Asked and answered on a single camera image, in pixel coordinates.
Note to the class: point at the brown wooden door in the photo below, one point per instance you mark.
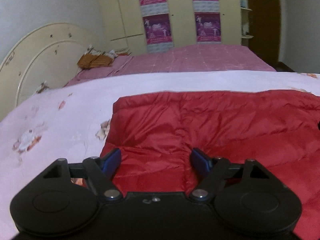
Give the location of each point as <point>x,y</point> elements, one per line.
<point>264,26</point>

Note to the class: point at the lower left purple poster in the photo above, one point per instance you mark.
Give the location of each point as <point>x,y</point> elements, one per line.
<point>158,33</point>

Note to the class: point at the pink checked bed sheet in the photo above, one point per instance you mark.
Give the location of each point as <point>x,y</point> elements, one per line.
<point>194,58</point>

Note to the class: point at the pink floral quilt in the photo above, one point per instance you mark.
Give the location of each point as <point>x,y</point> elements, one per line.
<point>73,122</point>

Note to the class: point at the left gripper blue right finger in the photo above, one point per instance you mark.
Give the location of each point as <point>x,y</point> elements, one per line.
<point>205,166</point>

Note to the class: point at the red puffer jacket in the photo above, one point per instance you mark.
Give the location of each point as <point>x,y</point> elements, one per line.
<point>279,128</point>

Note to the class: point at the lower right purple poster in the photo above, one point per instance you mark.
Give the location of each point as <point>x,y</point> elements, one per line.
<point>208,27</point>

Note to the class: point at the cream yellow wardrobe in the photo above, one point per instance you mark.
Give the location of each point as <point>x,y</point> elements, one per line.
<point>125,28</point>

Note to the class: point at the cream wooden headboard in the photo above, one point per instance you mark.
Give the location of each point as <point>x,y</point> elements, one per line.
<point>46,57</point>

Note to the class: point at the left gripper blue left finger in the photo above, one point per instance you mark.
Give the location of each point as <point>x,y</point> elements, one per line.
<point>99,169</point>

